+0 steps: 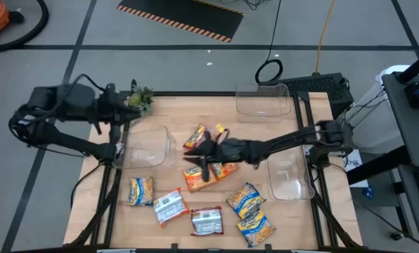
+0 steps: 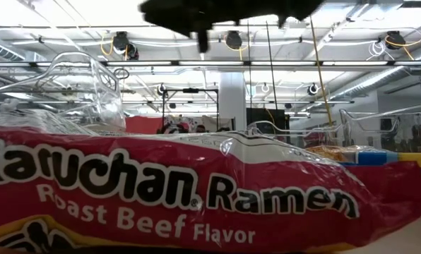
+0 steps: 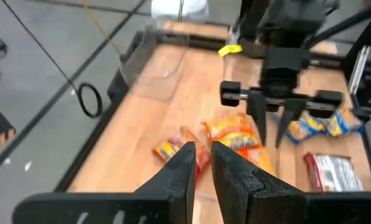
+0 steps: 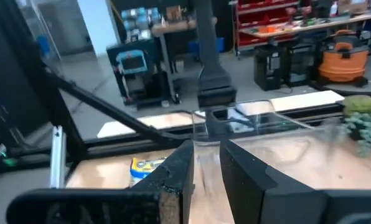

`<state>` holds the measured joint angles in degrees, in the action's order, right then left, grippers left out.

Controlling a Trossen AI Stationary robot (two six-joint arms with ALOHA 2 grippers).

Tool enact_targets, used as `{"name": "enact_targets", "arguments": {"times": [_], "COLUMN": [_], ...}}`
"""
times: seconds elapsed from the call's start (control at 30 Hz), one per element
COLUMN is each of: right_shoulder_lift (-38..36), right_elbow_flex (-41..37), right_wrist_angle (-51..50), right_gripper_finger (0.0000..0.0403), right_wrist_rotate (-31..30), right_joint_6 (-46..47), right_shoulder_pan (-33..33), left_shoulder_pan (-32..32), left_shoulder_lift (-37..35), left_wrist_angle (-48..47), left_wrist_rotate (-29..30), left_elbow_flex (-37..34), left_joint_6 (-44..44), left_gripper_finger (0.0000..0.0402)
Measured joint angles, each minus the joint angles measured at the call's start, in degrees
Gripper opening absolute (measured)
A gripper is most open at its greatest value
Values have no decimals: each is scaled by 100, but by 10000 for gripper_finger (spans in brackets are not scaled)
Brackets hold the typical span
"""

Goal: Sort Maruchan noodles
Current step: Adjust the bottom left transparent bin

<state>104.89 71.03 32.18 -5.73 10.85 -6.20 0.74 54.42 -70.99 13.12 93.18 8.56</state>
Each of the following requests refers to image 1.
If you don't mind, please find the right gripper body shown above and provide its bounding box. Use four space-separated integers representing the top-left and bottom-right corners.
200 136 264 183

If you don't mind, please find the clear plastic bin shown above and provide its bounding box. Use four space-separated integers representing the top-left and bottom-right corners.
120 125 178 170
265 145 316 201
235 83 292 123

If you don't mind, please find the red beef ramen pack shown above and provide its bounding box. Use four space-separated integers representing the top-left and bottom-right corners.
190 206 225 237
183 123 212 150

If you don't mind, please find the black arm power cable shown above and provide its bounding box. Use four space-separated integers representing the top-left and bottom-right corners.
70 163 105 212

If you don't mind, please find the black vacuum hose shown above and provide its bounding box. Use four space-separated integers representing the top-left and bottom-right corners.
0 0 50 53

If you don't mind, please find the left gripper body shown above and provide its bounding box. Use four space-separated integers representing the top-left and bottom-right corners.
95 83 127 143

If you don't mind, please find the dark grey cart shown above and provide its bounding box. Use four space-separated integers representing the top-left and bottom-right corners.
346 47 419 253

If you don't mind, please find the thin black floor cable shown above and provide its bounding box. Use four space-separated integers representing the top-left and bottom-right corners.
352 200 419 251

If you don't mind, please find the black hanging cable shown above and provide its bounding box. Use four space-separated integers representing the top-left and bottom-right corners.
254 0 284 85

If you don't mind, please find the yellow hanging cable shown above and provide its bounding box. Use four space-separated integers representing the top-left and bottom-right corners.
314 0 337 77

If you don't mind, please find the black hazard-striped floor mat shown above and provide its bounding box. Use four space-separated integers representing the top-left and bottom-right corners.
116 0 245 44

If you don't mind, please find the white paper sheet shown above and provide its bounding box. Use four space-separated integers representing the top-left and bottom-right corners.
342 149 370 189

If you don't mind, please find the black aluminium table frame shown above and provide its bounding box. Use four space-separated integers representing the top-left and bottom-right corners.
68 90 363 253

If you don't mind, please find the white translucent container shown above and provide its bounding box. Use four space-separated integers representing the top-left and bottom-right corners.
348 64 419 155

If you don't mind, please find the small green succulent plant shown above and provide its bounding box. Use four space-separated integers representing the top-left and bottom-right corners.
127 79 155 127

